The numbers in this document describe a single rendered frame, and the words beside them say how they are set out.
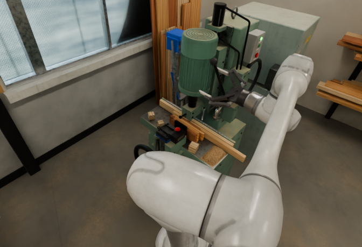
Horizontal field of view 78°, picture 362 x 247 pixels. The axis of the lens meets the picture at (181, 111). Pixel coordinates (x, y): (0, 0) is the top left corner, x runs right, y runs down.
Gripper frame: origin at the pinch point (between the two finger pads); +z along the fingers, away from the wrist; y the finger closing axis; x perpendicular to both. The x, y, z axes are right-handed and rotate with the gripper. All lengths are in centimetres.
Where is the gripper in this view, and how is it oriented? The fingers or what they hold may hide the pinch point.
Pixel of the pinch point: (209, 80)
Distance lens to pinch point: 106.6
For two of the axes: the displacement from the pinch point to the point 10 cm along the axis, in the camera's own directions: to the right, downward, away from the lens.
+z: -7.4, -4.7, 4.9
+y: 5.8, -8.1, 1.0
